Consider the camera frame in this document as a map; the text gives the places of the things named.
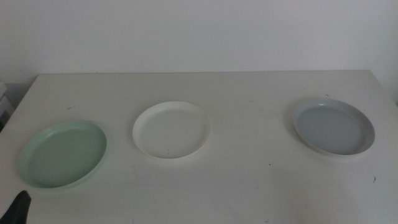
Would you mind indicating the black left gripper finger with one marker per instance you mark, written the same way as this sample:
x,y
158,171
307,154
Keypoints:
x,y
17,210

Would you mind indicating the pale green shallow bowl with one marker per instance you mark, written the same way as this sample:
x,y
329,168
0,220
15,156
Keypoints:
x,y
62,155

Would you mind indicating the white shallow bowl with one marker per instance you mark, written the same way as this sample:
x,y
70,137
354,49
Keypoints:
x,y
171,130

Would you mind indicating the grey shallow bowl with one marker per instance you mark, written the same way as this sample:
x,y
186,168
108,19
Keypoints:
x,y
334,129

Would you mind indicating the white grey side furniture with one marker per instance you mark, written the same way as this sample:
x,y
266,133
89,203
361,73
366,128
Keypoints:
x,y
4,105

